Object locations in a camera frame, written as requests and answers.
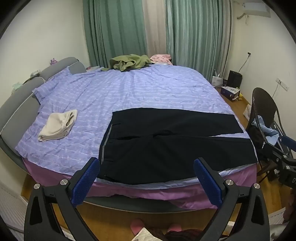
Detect person's right forearm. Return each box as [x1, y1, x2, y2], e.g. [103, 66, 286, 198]
[283, 200, 296, 222]

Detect black wall plug cable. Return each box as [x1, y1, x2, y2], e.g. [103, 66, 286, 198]
[238, 52, 252, 73]

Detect white sheer curtain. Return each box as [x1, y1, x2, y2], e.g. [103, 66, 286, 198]
[143, 0, 167, 61]

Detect pink patterned cloth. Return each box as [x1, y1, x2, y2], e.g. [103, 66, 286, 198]
[149, 54, 173, 65]

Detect beige folded cloth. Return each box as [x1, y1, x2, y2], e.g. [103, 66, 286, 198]
[38, 109, 78, 142]

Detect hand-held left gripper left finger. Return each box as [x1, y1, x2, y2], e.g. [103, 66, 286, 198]
[24, 157, 100, 241]

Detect white plastic floor bag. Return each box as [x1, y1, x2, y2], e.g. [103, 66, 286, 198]
[243, 104, 253, 121]

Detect light blue cloth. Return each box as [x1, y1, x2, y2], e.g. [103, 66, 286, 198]
[251, 115, 279, 145]

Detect white ribbed panel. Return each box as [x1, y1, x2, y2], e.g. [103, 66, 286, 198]
[0, 179, 30, 233]

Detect black pants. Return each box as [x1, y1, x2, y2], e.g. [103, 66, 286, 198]
[97, 108, 258, 185]

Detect purple striped bedspread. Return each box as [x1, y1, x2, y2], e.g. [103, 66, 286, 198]
[14, 62, 258, 186]

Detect white air conditioner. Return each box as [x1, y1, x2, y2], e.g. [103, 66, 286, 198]
[240, 0, 271, 18]

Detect dark wicker chair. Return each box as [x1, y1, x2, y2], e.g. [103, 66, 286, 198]
[245, 87, 290, 184]

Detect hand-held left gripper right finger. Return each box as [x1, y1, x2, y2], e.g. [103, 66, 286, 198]
[193, 158, 270, 241]

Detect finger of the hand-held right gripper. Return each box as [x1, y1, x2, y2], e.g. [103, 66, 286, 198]
[264, 143, 289, 160]
[279, 135, 296, 151]

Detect purple striped pillow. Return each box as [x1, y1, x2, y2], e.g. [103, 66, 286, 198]
[32, 66, 74, 103]

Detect green curtain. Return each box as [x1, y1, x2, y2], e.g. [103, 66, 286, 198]
[165, 0, 232, 82]
[83, 0, 148, 69]

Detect pink bed sheet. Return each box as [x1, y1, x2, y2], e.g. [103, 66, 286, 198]
[23, 159, 258, 209]

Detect pink slipper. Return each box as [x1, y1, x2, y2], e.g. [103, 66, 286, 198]
[130, 219, 147, 236]
[167, 223, 182, 233]

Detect white quilted cloth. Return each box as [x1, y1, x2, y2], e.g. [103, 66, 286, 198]
[133, 227, 159, 241]

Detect white power strip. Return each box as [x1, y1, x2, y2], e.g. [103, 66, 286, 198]
[275, 78, 290, 91]

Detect olive green garment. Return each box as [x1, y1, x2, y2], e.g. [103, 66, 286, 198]
[109, 54, 154, 72]

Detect blue cardboard box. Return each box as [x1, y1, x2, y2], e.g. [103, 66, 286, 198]
[220, 86, 240, 101]

